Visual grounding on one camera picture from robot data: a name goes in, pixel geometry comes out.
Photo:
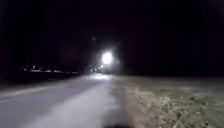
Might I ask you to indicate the bright street lamp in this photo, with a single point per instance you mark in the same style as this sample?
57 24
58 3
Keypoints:
107 58

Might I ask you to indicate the grey asphalt road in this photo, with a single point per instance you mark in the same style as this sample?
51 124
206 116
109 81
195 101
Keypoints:
63 106

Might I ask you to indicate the dry grass verge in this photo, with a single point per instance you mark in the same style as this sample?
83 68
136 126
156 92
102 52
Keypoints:
166 103

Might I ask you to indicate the row of distant lit buildings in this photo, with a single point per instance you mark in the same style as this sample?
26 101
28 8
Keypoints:
43 70

